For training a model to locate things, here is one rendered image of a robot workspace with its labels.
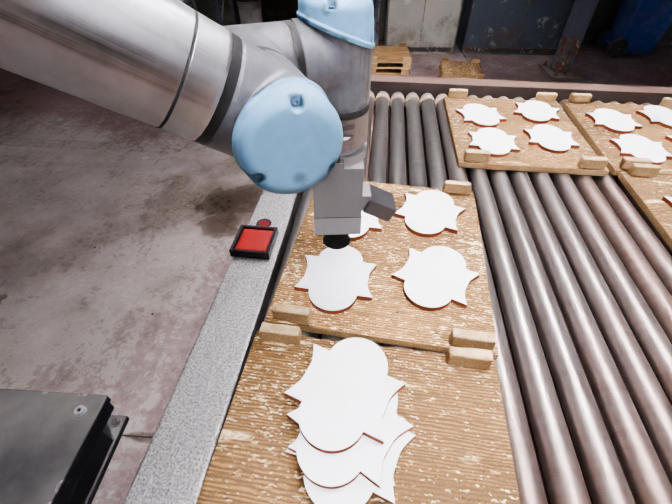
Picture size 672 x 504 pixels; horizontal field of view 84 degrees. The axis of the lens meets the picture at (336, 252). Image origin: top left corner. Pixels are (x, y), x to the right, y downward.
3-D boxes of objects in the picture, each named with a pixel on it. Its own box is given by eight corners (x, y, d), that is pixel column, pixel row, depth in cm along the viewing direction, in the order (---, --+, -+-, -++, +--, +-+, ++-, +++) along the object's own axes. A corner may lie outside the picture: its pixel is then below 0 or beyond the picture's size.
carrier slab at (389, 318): (266, 326, 59) (264, 320, 58) (319, 182, 88) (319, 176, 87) (496, 361, 55) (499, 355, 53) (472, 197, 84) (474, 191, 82)
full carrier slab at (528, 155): (457, 167, 93) (461, 151, 89) (442, 101, 122) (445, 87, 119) (606, 176, 90) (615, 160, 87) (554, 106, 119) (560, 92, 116)
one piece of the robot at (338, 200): (412, 141, 41) (396, 248, 53) (400, 108, 48) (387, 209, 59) (304, 143, 41) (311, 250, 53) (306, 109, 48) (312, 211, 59)
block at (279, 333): (260, 341, 55) (257, 330, 53) (263, 331, 56) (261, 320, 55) (299, 346, 54) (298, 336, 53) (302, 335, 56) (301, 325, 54)
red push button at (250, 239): (235, 254, 71) (234, 248, 70) (244, 233, 76) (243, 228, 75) (266, 256, 71) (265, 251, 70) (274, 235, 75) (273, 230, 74)
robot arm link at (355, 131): (366, 94, 46) (372, 123, 40) (364, 129, 49) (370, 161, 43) (305, 94, 46) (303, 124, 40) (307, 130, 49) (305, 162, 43)
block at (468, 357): (445, 365, 52) (449, 355, 50) (444, 353, 54) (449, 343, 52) (489, 371, 52) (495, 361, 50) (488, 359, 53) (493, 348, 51)
